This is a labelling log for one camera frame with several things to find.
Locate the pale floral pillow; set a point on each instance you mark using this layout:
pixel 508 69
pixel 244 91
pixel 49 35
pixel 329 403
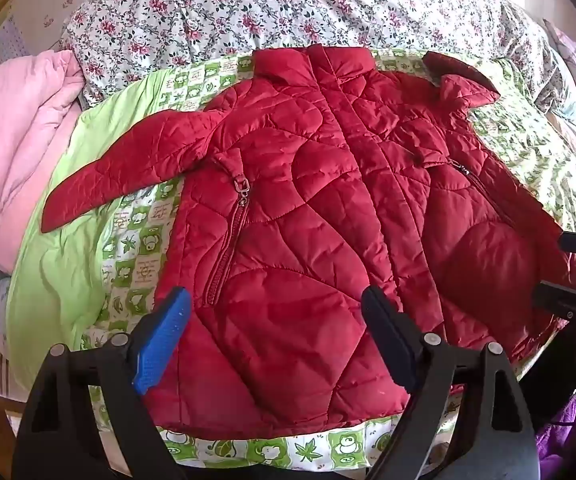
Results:
pixel 575 75

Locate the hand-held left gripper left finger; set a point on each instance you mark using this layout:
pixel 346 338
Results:
pixel 163 340

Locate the red quilted jacket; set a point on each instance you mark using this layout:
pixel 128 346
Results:
pixel 313 200

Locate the green cartoon print blanket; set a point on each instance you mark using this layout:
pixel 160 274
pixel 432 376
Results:
pixel 57 280

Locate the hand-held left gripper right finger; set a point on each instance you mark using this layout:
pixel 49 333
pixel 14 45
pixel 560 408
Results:
pixel 387 332

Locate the floral print quilt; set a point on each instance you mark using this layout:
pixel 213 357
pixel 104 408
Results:
pixel 207 10

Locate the purple cloth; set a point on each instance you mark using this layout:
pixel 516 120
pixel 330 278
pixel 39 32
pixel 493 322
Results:
pixel 568 430

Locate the pink blanket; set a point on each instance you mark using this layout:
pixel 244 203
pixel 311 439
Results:
pixel 12 135

